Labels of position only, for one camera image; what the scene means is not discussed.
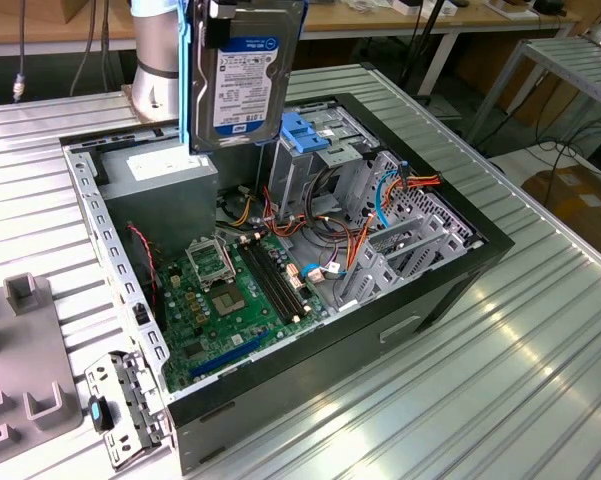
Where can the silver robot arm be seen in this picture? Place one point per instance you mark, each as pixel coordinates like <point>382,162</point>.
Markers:
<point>152,50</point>

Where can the green motherboard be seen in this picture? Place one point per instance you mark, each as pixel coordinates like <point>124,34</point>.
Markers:
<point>205,340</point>

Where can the CPU socket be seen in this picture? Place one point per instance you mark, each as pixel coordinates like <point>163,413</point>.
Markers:
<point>227,300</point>

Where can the white box on desk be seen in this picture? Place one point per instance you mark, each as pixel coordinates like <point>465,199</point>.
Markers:
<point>410,7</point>

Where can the black RAM slot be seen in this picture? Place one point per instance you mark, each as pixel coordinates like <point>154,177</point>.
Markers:
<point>279,280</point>
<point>262,280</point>

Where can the small metal slat table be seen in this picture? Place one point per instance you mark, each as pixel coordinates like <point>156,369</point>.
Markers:
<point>570,65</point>

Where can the grey metal disk bay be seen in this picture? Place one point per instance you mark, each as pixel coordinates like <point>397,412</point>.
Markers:
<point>380,277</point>

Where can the blue expansion slot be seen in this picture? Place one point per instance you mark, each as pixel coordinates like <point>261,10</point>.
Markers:
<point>230,356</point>

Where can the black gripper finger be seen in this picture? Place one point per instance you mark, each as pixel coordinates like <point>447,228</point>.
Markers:
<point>219,25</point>

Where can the grey power supply unit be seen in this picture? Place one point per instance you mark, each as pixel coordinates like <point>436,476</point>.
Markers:
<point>160,210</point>

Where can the blue plastic drive latch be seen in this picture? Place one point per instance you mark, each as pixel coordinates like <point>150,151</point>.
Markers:
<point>305,135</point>

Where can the hard disk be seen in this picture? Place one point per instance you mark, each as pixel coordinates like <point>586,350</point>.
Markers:
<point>240,85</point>

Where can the brown cardboard box on floor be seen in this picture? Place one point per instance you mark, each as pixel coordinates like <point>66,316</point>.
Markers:
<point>580,200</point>

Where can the grey optical drive cage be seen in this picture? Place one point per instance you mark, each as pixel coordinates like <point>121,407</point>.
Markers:
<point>290,180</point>

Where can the black open PC case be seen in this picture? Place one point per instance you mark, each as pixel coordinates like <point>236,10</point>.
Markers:
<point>305,370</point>

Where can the wooden desk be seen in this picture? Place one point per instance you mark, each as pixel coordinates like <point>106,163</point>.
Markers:
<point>330,17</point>

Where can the metal expansion bracket plate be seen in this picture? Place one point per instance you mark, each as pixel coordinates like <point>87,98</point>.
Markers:
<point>102,375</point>

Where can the black latch with blue tab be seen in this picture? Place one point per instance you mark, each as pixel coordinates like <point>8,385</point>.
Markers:
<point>97,412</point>

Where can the grey parts rack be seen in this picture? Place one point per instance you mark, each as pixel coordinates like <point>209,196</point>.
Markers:
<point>25,350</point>

